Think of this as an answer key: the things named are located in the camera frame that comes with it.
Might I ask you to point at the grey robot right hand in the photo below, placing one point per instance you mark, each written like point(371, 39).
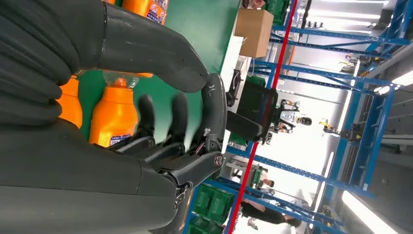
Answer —
point(64, 177)

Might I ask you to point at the green plastic crate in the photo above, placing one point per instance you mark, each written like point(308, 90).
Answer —
point(213, 203)
point(201, 226)

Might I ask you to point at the black bag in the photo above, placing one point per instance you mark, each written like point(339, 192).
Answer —
point(242, 126)

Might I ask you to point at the black handheld controller with screen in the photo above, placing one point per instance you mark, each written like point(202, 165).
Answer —
point(233, 93)

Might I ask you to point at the white table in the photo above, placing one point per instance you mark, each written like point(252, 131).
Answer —
point(232, 55)

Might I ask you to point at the white humanoid robot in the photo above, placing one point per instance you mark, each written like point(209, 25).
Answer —
point(290, 116)

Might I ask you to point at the brown cardboard box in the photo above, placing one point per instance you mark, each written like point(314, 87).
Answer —
point(253, 32)

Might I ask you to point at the red pole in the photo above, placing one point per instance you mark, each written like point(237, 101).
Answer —
point(284, 48)

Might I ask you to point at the blue metal rack frame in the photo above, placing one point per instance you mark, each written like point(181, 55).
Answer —
point(376, 139)

